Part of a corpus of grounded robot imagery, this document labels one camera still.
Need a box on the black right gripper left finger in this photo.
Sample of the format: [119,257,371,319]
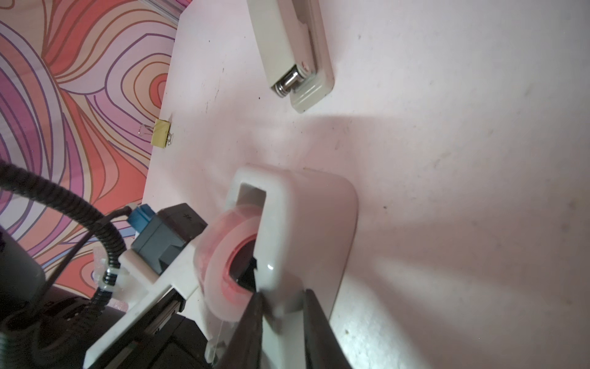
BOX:
[215,292,264,369]

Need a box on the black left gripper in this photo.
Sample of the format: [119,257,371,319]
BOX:
[90,295,212,368]

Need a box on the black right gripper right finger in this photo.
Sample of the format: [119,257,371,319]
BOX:
[304,289,352,369]

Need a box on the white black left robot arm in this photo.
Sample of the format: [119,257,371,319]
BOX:
[1,162,210,368]

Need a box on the yellow binder clip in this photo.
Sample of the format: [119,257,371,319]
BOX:
[138,119,173,149]

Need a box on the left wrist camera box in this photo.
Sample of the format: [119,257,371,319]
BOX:
[83,203,207,368]

